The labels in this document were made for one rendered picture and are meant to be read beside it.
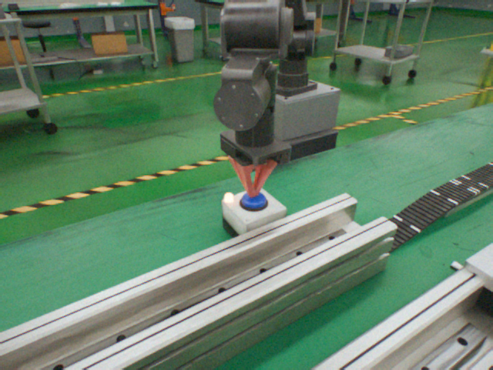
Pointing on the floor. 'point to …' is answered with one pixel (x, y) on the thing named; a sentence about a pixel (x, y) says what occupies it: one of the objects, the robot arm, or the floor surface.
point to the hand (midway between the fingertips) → (253, 191)
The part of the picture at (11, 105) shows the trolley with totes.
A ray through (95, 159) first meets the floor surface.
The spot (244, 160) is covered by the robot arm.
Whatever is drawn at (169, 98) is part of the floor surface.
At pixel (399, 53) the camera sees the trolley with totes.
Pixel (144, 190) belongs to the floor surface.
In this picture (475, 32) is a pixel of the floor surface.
